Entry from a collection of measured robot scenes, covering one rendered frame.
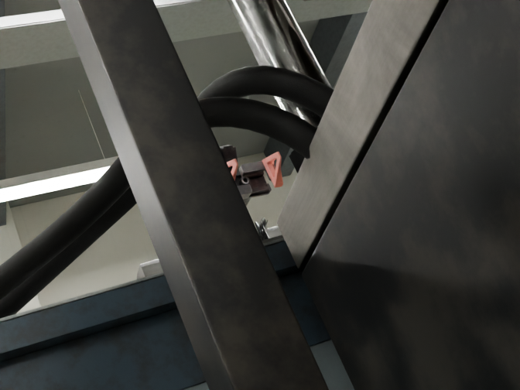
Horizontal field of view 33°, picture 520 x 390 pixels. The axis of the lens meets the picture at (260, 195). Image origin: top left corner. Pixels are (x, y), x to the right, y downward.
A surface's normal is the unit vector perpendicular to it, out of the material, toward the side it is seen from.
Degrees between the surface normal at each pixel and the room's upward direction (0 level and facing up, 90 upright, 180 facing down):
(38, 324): 90
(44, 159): 180
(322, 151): 90
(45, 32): 180
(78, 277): 90
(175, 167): 90
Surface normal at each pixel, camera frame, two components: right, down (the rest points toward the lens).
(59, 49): 0.38, 0.83
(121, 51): 0.19, -0.51
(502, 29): -0.90, 0.24
